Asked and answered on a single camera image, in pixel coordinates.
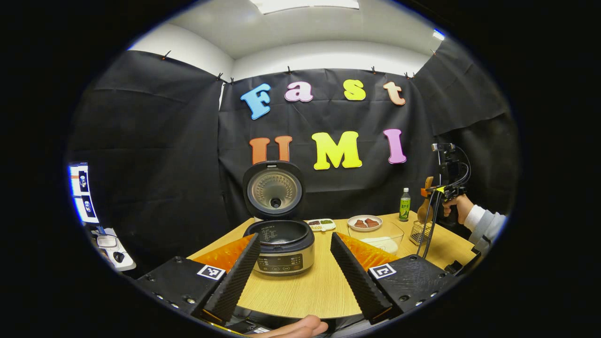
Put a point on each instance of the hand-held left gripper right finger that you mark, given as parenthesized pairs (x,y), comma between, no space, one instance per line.
(357,277)

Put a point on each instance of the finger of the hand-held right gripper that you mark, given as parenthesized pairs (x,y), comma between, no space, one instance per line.
(432,191)

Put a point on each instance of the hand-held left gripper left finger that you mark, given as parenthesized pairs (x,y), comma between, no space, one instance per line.
(237,277)

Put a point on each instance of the wooden spoon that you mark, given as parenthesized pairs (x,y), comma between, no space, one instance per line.
(425,211)

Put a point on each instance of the black silver rice cooker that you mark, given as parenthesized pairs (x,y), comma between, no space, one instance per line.
(286,260)

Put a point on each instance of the green drink bottle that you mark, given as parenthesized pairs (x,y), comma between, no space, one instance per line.
(404,209)

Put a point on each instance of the clear glass bowl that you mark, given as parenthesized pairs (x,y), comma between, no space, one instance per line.
(359,231)

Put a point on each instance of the white round plate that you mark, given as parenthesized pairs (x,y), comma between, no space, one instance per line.
(351,224)

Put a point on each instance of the brown meat piece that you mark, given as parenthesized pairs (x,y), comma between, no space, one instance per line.
(372,222)
(360,224)

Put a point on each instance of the white divided bean dish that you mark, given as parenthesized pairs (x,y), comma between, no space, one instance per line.
(321,225)

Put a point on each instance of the black angular object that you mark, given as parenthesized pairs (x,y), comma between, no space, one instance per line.
(462,265)

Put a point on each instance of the white side desk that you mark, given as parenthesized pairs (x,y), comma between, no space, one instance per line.
(127,266)

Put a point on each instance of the black computer mouse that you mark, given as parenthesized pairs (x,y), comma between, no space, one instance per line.
(119,257)

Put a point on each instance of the black backdrop cloth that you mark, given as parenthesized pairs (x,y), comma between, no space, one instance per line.
(188,164)

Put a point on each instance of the small white box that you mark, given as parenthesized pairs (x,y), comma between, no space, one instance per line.
(107,241)

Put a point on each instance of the computer monitor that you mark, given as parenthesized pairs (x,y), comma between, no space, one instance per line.
(83,192)

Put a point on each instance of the ceiling light panel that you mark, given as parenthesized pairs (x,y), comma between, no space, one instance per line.
(305,4)

